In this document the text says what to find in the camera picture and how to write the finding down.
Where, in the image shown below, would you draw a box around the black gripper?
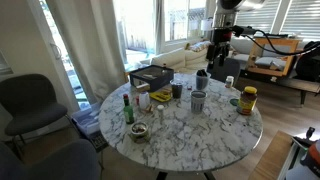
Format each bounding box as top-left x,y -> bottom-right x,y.
205,28 -> 233,68

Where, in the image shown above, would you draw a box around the silver metal cup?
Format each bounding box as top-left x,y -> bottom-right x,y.
190,90 -> 208,115

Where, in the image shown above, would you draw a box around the clear plastic cup dark contents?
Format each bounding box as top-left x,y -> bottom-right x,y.
195,68 -> 212,91

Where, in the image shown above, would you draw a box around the dark blue padded chair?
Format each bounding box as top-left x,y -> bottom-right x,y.
209,57 -> 242,85

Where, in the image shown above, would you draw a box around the patterned throw blanket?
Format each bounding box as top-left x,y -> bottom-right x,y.
187,40 -> 213,53

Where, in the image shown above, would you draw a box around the white pill bottle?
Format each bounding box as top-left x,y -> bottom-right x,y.
224,75 -> 235,89

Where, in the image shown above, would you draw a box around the cream sofa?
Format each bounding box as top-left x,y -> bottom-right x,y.
139,41 -> 214,74

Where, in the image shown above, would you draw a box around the dark glass tumbler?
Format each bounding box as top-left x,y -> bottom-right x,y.
169,79 -> 184,100

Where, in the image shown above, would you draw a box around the amber vitamin jar yellow lid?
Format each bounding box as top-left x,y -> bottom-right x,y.
236,85 -> 259,116

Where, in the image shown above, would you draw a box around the dark blue open box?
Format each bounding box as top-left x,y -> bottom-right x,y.
128,64 -> 175,93

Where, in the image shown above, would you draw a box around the yellow plate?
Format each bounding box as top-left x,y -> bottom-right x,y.
149,89 -> 173,103

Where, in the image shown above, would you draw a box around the small wooden block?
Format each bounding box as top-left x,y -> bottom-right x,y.
135,82 -> 151,93

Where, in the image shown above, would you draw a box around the dark low bench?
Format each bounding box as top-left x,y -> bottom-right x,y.
239,69 -> 320,105

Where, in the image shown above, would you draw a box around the small white plastic bottle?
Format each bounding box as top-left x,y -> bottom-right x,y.
138,91 -> 151,111

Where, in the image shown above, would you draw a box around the white window blind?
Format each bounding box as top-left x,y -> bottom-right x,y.
233,0 -> 320,42

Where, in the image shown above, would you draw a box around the black backpack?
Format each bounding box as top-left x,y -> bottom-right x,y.
294,40 -> 320,83

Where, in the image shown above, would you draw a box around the green glass bottle red cap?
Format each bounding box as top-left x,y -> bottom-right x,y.
122,93 -> 136,125

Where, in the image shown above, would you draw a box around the small dark bowl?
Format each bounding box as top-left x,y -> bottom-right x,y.
130,121 -> 150,145

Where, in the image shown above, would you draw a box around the wooden side table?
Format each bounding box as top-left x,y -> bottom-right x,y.
247,129 -> 295,180

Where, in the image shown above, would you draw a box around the beige curtain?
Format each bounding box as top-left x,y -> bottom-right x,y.
45,0 -> 128,105

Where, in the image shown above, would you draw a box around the clear plastic storage bin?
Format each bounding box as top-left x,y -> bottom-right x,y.
70,102 -> 110,153

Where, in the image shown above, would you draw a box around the dark grey shell chair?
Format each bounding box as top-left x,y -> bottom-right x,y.
0,73 -> 70,141

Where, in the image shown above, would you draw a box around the grey blue upholstered chair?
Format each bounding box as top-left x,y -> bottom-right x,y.
0,138 -> 102,180

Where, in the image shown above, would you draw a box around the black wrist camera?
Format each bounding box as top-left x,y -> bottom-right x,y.
232,25 -> 258,37

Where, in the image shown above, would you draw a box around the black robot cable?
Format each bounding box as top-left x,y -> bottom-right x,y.
244,28 -> 320,57

